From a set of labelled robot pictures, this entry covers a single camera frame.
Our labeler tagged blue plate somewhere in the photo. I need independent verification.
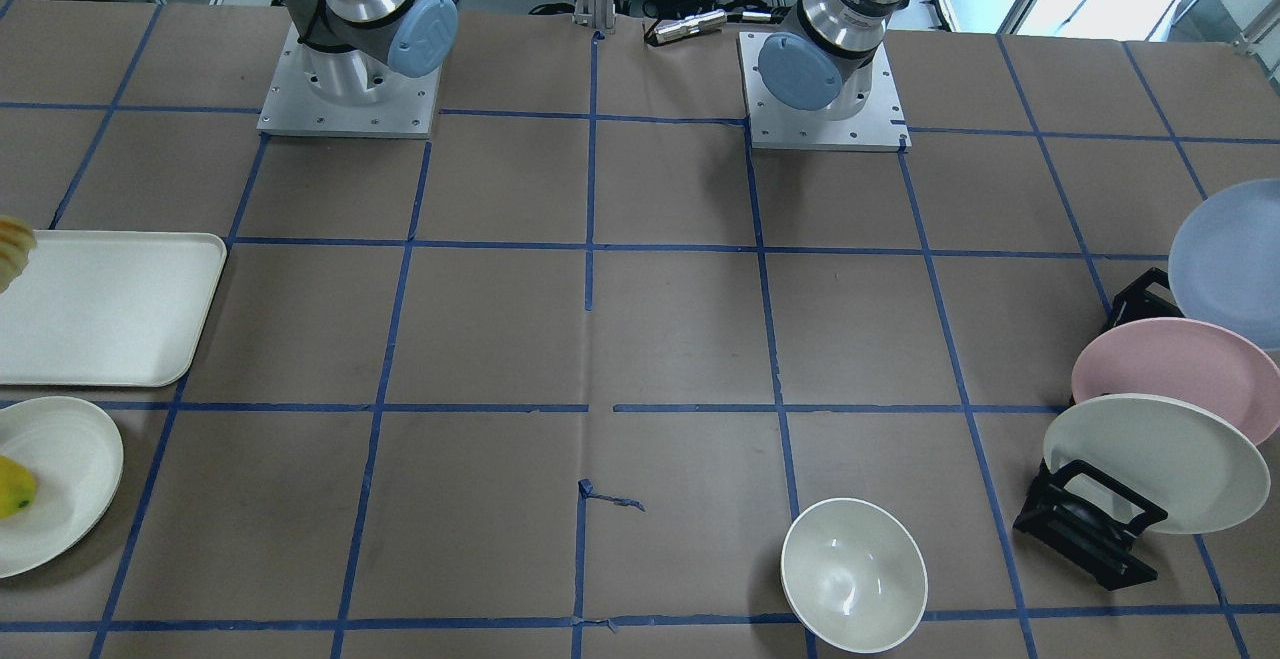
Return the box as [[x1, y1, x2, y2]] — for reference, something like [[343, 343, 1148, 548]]
[[1167, 179, 1279, 352]]

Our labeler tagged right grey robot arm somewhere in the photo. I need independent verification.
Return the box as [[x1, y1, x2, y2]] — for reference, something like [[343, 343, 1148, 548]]
[[284, 0, 460, 106]]

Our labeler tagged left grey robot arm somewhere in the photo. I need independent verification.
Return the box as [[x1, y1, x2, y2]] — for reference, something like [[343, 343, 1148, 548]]
[[756, 0, 905, 116]]

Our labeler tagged pink plate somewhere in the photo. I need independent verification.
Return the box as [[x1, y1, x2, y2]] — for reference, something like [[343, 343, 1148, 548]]
[[1070, 319, 1279, 445]]

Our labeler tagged cream plate in rack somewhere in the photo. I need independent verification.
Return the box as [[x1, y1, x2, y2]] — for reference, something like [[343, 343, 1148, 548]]
[[1042, 393, 1272, 534]]

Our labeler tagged cream plate with lemon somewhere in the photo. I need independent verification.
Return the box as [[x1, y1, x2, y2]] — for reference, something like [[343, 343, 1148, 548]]
[[1, 395, 124, 578]]

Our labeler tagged cream bowl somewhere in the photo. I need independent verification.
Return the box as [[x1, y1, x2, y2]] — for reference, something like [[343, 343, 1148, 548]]
[[780, 498, 931, 654]]

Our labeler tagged black dish rack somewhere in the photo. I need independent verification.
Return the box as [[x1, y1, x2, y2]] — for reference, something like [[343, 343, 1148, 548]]
[[1012, 267, 1183, 591]]

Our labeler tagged cream rectangular tray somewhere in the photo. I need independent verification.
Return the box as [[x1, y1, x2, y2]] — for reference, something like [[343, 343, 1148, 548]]
[[1, 230, 228, 386]]

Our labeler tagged yellow lemon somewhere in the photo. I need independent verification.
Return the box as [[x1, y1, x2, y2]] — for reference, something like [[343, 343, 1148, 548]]
[[0, 456, 38, 520]]

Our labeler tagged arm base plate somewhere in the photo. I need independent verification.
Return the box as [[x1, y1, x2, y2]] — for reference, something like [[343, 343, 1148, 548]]
[[257, 27, 442, 139], [739, 33, 911, 152]]

